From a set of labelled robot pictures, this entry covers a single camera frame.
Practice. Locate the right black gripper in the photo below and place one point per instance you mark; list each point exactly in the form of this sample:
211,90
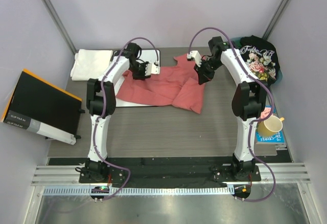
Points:
204,76

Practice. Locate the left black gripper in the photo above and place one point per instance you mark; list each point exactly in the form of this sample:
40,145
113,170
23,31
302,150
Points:
142,76

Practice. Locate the pink t shirt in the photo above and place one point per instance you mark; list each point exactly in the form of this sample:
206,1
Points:
175,85

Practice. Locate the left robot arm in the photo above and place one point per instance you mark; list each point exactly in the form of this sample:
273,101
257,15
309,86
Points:
101,101

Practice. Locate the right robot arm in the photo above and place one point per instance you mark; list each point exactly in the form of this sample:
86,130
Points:
247,104

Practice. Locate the white dry-erase board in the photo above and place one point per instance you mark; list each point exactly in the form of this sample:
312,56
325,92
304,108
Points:
146,55

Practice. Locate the teal plastic basket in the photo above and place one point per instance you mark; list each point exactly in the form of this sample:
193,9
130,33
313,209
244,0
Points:
233,41

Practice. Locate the folded white t shirt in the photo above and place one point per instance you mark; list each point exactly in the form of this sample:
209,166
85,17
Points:
90,64

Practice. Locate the black floral t shirt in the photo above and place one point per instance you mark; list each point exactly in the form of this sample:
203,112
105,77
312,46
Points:
260,60

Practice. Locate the yellow mug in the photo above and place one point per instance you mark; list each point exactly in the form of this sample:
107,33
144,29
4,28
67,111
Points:
270,126

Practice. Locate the blue picture book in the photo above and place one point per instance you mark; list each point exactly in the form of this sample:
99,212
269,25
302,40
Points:
276,139

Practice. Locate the black orange clip file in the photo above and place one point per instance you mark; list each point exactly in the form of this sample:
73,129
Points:
43,108

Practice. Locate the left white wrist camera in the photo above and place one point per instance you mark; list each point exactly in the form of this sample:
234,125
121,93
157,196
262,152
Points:
152,68

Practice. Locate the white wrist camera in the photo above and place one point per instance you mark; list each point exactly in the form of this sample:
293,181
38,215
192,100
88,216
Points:
152,68
194,56

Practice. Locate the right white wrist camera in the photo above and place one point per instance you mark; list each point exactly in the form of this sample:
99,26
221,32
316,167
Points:
194,56

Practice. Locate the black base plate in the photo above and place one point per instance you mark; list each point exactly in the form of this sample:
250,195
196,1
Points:
127,164

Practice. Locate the slotted cable duct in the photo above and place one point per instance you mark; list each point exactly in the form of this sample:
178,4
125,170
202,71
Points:
105,191

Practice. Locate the aluminium frame rail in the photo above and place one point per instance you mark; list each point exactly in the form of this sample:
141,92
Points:
51,174

